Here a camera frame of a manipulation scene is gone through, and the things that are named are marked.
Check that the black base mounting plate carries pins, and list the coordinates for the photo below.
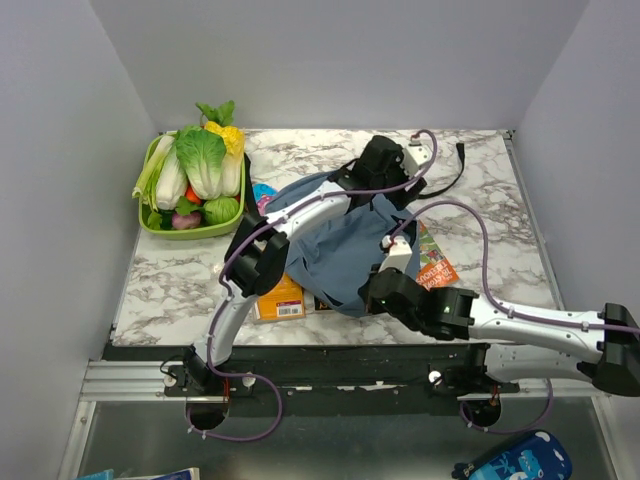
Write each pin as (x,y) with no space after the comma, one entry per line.
(259,381)

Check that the pink cartoon pencil case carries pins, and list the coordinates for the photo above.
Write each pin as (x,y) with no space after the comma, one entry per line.
(263,194)

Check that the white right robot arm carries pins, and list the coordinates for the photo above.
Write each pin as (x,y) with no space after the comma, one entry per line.
(601,348)

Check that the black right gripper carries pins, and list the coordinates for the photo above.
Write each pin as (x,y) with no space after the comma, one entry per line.
(370,301)

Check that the black cover story book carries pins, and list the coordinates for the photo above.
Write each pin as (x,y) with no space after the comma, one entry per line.
(321,306)

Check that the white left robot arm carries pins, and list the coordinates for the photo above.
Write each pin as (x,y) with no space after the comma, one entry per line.
(257,256)

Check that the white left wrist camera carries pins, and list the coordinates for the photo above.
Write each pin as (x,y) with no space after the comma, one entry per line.
(417,159)

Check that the blue student backpack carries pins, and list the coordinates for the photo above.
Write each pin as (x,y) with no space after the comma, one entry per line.
(329,261)

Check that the purple onion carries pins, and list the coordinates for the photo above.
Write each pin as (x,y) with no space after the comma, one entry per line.
(191,220)

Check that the white green leek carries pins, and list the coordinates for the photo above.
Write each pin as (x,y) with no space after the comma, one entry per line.
(145,186)

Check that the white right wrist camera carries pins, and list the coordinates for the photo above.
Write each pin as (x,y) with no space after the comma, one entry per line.
(398,253)

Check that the green leaf napa cabbage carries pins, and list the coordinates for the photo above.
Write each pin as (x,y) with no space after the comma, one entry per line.
(200,154)

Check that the blue shark pencil case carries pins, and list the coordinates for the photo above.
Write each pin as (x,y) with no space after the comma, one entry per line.
(535,454)

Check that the aluminium rail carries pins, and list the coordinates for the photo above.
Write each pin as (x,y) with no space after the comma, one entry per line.
(122,381)

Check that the orange treehouse story book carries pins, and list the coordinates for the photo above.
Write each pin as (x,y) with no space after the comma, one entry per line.
(436,270)

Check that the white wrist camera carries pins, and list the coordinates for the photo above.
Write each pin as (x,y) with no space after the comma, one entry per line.
(398,253)
(417,159)

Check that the orange carrot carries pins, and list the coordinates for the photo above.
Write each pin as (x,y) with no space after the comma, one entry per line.
(192,197)

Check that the green vegetable basket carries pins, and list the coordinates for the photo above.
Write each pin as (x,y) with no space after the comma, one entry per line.
(161,225)

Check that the round green cabbage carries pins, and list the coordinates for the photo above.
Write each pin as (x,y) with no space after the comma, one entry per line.
(220,210)

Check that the yellow leaf napa cabbage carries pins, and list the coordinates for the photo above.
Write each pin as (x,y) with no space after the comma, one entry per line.
(219,120)

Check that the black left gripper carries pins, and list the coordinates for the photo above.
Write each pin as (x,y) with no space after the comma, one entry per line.
(399,198)

